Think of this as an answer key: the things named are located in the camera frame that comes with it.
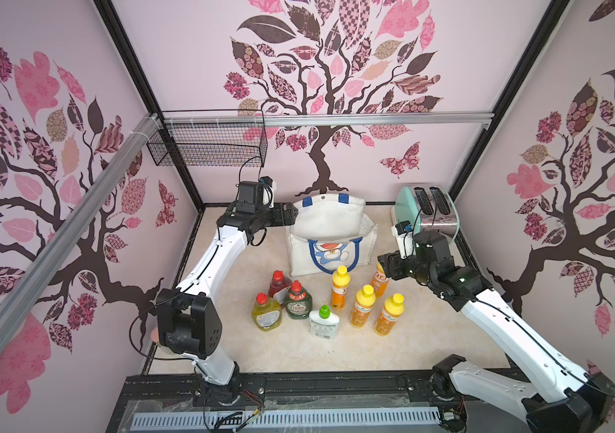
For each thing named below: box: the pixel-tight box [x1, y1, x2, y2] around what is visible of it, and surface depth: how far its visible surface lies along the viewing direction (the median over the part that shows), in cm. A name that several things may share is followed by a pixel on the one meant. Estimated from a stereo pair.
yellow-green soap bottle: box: [251, 292, 283, 332], surface depth 79 cm
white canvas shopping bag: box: [286, 193, 378, 277], surface depth 96 cm
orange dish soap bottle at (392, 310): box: [375, 293, 405, 337], surface depth 71 cm
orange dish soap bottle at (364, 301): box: [350, 284, 377, 330], surface depth 72 cm
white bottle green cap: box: [308, 304, 340, 341], surface depth 75 cm
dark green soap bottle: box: [284, 279, 313, 320], surface depth 82 cm
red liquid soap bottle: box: [267, 269, 293, 298], surface depth 79 cm
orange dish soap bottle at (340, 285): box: [330, 265, 351, 310], surface depth 77 cm
